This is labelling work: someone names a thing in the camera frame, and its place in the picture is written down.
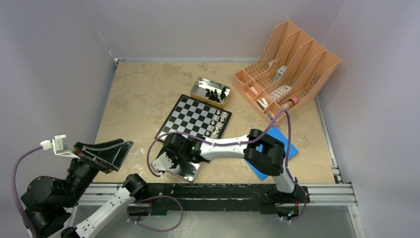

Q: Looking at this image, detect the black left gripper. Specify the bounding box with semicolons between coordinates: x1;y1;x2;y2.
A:
60;137;132;207

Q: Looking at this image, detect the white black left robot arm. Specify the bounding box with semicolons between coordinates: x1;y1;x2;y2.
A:
17;135;148;238

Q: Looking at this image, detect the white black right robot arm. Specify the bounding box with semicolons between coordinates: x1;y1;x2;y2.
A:
151;129;298;202

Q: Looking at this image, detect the black white chess board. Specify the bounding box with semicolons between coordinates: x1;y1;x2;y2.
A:
155;94;232;142

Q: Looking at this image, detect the black chess pieces pile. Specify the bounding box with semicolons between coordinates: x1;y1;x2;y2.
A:
205;86;227;103

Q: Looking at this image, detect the silver lilac metal tin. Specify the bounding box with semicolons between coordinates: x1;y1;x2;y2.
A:
158;149;202;183

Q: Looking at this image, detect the yellow metal tin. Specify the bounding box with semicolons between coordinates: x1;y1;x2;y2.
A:
190;78;231;109

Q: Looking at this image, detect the blue mat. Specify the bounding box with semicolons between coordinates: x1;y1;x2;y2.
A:
246;126;288;181

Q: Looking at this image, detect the pink desk file organizer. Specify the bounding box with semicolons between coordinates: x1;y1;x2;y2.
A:
232;20;341;121

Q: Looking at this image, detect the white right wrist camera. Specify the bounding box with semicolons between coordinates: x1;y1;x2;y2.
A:
150;153;176;174

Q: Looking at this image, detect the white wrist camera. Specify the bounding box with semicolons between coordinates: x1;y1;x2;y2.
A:
40;134;79;158
150;153;176;174

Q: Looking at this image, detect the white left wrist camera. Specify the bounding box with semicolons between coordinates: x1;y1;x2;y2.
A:
40;134;79;158

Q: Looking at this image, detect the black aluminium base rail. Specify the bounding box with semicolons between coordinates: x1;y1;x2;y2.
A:
59;182;365;238

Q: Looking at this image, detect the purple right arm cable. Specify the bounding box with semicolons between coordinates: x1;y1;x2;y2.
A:
147;110;309;223

